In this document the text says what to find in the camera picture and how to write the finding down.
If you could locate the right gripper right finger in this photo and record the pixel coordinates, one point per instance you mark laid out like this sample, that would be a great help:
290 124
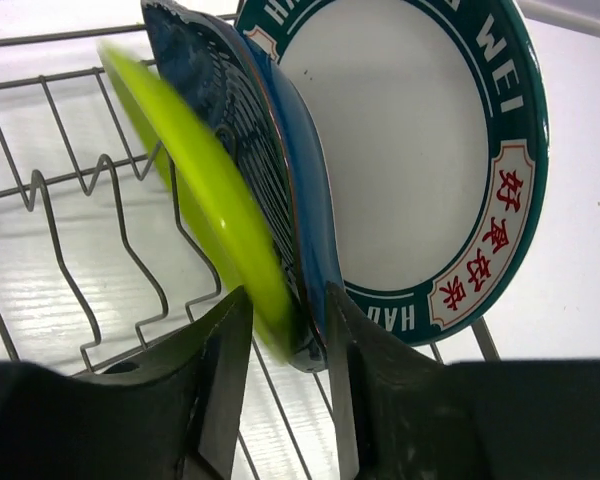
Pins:
401 415

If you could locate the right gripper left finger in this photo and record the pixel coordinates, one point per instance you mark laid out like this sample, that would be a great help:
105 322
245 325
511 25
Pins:
170 412

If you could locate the lime green plate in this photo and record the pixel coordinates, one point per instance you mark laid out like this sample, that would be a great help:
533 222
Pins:
219 208

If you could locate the green rimmed white plate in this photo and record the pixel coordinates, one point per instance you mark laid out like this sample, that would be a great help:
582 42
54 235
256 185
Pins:
434 124

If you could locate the dark blue shell plate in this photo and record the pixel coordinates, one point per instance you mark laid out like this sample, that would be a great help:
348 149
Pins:
262 120

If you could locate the wire dish rack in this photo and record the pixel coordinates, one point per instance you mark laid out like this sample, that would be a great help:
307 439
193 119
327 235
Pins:
94 265

